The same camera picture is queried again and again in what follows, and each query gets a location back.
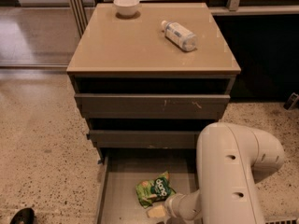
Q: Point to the grey top drawer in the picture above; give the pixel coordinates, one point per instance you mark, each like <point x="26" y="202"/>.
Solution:
<point x="151" y="106"/>

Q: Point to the clear plastic water bottle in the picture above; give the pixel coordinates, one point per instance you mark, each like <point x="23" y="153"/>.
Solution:
<point x="179" y="35"/>

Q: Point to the small dark floor object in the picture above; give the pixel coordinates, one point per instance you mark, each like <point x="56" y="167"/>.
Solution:
<point x="292" y="101"/>

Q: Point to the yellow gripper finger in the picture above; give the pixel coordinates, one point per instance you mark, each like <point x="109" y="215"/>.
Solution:
<point x="156" y="212"/>

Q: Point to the grey drawer cabinet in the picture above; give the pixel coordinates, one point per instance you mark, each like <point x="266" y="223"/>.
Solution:
<point x="132" y="56"/>

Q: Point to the grey open bottom drawer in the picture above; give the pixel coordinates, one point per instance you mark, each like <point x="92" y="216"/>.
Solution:
<point x="126" y="168"/>

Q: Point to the white bowl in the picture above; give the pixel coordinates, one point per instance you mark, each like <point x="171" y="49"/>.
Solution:
<point x="126" y="8"/>

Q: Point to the grey middle drawer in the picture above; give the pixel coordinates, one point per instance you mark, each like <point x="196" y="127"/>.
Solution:
<point x="144" y="139"/>

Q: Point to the green rice chip bag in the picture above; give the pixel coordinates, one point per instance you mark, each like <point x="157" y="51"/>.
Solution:
<point x="150" y="191"/>

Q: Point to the black object on floor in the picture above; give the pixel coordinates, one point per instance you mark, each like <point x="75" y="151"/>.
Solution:
<point x="24" y="216"/>

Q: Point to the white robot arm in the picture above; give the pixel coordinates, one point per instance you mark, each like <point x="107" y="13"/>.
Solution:
<point x="230" y="160"/>

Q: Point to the floor vent grille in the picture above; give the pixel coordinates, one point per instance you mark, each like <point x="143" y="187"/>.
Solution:
<point x="282" y="220"/>

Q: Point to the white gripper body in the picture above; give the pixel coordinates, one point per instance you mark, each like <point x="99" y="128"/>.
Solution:
<point x="171" y="204"/>

